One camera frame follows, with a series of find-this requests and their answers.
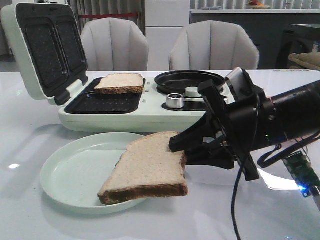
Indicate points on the left beige chair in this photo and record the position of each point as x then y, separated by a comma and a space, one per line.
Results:
112, 44

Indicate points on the beige sofa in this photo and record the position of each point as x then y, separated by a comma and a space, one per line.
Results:
308, 61

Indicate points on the white refrigerator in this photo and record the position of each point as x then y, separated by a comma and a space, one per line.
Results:
163, 21

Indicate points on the black washing machine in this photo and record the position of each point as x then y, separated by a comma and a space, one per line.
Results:
297, 39

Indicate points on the bread slice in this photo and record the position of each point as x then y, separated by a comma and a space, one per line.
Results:
147, 169
121, 83

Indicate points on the left silver knob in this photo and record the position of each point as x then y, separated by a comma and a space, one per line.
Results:
175, 101

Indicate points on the green circuit board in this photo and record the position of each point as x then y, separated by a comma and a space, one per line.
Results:
302, 173

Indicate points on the grey curtain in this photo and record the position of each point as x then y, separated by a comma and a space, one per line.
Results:
100, 7

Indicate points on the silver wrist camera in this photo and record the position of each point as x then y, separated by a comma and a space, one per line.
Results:
240, 84

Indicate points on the dark kitchen counter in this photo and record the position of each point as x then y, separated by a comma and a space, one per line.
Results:
265, 27

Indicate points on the right beige chair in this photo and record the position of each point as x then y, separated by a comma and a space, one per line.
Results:
213, 45

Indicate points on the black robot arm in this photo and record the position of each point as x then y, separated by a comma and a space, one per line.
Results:
299, 110

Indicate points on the green breakfast maker lid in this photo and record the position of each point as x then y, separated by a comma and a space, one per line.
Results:
46, 44

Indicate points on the green round plate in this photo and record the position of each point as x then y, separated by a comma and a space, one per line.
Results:
74, 174

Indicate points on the beige chair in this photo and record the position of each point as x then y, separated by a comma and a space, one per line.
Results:
112, 44
213, 45

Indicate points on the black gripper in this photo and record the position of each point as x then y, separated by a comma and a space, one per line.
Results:
254, 124

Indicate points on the fruit plate on counter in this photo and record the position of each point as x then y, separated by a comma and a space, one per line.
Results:
256, 5

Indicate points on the black round frying pan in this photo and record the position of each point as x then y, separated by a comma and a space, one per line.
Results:
178, 80

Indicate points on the green breakfast maker base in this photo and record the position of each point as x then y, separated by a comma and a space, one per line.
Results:
144, 112

